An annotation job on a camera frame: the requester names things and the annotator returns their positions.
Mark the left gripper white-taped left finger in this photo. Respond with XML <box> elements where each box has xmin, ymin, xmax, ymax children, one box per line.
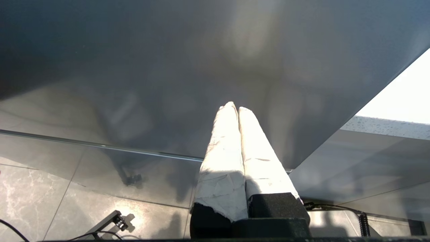
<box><xmin>189</xmin><ymin>101</ymin><xmax>249</xmax><ymax>239</ymax></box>

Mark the thin black floor cable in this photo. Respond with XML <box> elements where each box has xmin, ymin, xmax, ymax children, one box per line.
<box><xmin>0</xmin><ymin>219</ymin><xmax>30</xmax><ymax>242</ymax></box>
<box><xmin>67</xmin><ymin>230</ymin><xmax>123</xmax><ymax>241</ymax></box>

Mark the grey base cabinet front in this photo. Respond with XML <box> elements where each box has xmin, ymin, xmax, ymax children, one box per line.
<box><xmin>291</xmin><ymin>129</ymin><xmax>430</xmax><ymax>222</ymax></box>

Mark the black floor block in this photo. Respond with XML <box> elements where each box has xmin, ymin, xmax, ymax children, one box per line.
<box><xmin>408</xmin><ymin>219</ymin><xmax>428</xmax><ymax>236</ymax></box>

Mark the coiled black cable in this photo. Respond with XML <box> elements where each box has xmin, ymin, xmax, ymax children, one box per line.
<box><xmin>304</xmin><ymin>202</ymin><xmax>372</xmax><ymax>237</ymax></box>

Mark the small black metal bracket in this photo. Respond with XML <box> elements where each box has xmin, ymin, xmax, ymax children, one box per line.
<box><xmin>86</xmin><ymin>210</ymin><xmax>130</xmax><ymax>240</ymax></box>

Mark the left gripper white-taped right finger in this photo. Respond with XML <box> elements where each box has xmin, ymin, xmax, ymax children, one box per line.
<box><xmin>238</xmin><ymin>107</ymin><xmax>310</xmax><ymax>221</ymax></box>

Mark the tall fridge with grey front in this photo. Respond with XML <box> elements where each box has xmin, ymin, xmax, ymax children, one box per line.
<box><xmin>0</xmin><ymin>0</ymin><xmax>430</xmax><ymax>209</ymax></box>

